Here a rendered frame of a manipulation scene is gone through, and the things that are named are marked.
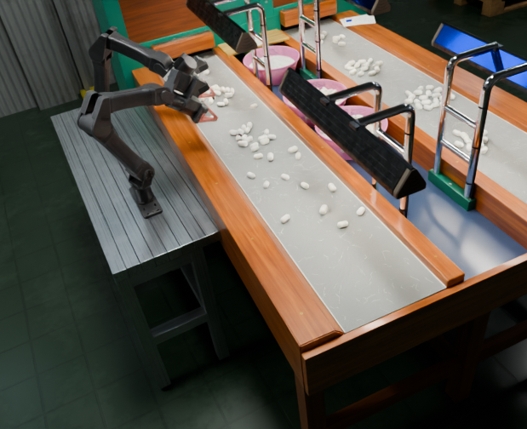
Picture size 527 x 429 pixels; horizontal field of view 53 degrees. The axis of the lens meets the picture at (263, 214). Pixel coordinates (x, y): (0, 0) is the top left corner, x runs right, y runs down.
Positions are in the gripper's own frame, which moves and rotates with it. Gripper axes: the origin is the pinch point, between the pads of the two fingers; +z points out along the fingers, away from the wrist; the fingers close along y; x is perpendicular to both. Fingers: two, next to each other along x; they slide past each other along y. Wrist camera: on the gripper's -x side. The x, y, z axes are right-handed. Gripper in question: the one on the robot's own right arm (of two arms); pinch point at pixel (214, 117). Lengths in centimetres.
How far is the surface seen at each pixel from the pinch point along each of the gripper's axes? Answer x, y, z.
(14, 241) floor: 130, 88, -21
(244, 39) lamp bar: -28.7, 5.7, -1.8
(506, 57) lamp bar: -66, -59, 39
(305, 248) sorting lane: 8, -66, 9
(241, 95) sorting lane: -5.1, 32.1, 23.9
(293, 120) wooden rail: -12.0, -3.3, 28.2
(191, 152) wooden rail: 14.8, -2.8, -3.3
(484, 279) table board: -15, -99, 36
